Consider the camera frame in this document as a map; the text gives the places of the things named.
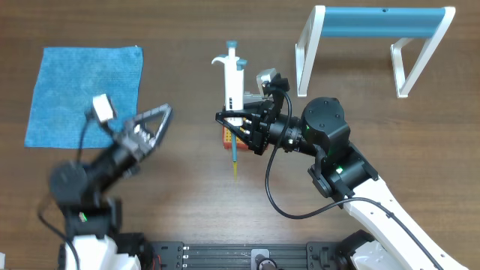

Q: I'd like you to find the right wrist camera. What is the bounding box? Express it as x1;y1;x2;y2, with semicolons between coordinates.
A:
256;67;278;95

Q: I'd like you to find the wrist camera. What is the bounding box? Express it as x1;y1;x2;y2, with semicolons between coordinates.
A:
91;94;118;124
256;67;278;95

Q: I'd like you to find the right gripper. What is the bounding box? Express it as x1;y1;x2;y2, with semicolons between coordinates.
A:
214;98;281;156

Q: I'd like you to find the red and yellow tip box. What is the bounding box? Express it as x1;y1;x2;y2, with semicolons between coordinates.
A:
221;125;251;152

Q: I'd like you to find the white and blue stand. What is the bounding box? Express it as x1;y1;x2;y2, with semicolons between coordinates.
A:
295;4;457;99

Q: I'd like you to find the mounting rail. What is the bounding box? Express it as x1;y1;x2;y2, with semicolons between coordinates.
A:
144;241;354;270

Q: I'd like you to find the black cable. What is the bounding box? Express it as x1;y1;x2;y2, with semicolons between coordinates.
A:
37;109;95;270
264;85;392;221

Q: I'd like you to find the blue cloth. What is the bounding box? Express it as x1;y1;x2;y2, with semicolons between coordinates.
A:
24;45;144;149

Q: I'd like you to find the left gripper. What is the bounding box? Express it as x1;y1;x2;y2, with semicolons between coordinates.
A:
111;103;174;163

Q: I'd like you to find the white pipette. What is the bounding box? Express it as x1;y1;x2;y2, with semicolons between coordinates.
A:
211;40;249;182

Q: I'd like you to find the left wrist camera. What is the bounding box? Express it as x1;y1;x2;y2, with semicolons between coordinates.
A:
91;94;118;124

